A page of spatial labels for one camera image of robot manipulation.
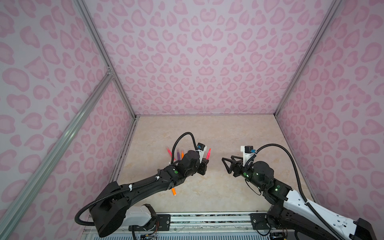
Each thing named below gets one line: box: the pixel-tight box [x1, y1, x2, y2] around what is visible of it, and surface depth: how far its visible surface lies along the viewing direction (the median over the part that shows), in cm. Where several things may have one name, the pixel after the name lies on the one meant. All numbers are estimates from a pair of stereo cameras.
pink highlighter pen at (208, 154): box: [206, 148, 212, 160], surface depth 82 cm
